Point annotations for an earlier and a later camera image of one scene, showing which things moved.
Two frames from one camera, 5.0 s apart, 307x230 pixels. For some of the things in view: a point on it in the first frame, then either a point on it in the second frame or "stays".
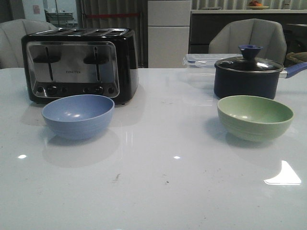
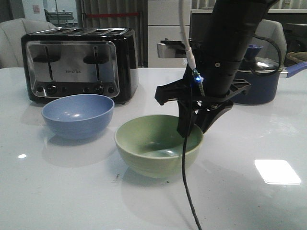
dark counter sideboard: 204,23 stays
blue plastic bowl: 78,117 stays
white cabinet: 168,33 stays
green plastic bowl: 253,119 → 150,145
